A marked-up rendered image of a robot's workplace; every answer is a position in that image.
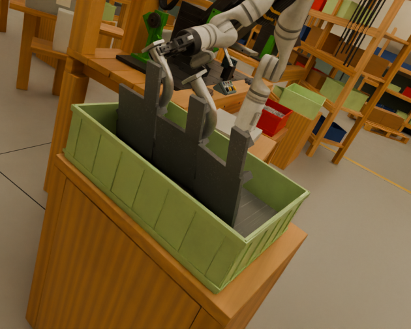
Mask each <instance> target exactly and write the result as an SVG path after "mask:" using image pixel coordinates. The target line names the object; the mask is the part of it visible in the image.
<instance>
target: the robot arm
mask: <svg viewBox="0 0 411 329"><path fill-rule="evenodd" d="M273 2H274V0H245V1H244V2H242V3H241V4H240V5H238V6H237V7H235V8H233V9H230V10H228V11H226V12H223V13H220V14H218V15H216V16H214V17H212V19H211V20H210V21H209V23H207V24H204V25H200V26H194V27H190V28H187V29H183V30H180V31H179V32H178V33H177V35H176V37H175V39H172V40H171V41H170V42H167V43H166V44H164V45H162V46H158V47H156V51H157V53H158V55H164V58H165V59H167V58H168V57H171V56H173V55H179V54H181V55H183V56H185V57H190V56H192V59H191V61H190V67H191V68H192V69H197V68H198V67H201V66H202V65H205V64H206V63H209V62H210V61H212V60H213V59H214V58H215V55H214V53H213V52H212V51H209V50H206V49H208V48H211V47H213V48H227V47H229V46H231V45H233V44H234V43H235V42H236V40H237V31H236V29H235V28H234V26H233V25H232V23H231V21H230V20H233V19H235V20H237V21H238V22H239V23H240V24H241V25H242V26H244V27H247V26H249V25H250V24H252V23H253V22H255V21H256V20H257V19H259V18H260V17H261V16H263V15H264V14H265V13H266V12H267V11H268V10H269V9H270V7H271V6H272V4H273ZM313 3H314V0H296V1H295V2H294V3H293V4H292V5H290V6H289V7H287V8H286V9H284V10H283V11H282V12H281V14H280V16H279V18H278V20H277V24H276V26H275V30H274V37H275V42H276V45H277V49H278V51H279V59H278V58H276V57H273V56H272V55H269V54H265V55H264V56H263V57H262V58H261V60H260V62H259V64H258V67H257V70H256V73H255V75H254V78H253V80H252V83H251V86H250V88H249V90H248V92H247V94H246V97H245V99H244V101H243V104H242V105H241V108H240V110H239V113H238V115H237V117H236V120H235V122H234V125H235V126H237V127H239V128H240V129H241V130H243V131H246V130H249V133H250V132H252V131H253V130H254V129H255V127H256V125H257V123H258V121H259V119H260V116H261V115H262V110H263V107H264V105H265V103H266V101H267V99H268V97H269V94H270V93H271V91H270V89H269V88H268V87H267V86H266V85H265V83H264V82H263V80H262V77H263V78H266V79H268V80H270V81H272V82H278V81H279V80H280V79H281V77H282V76H283V74H284V71H285V69H286V65H287V62H288V59H289V57H290V54H291V52H292V49H293V47H294V45H295V43H296V40H297V38H298V37H299V34H300V32H301V30H302V27H303V24H304V22H305V19H306V17H307V15H308V13H309V11H310V9H311V7H312V4H313Z"/></svg>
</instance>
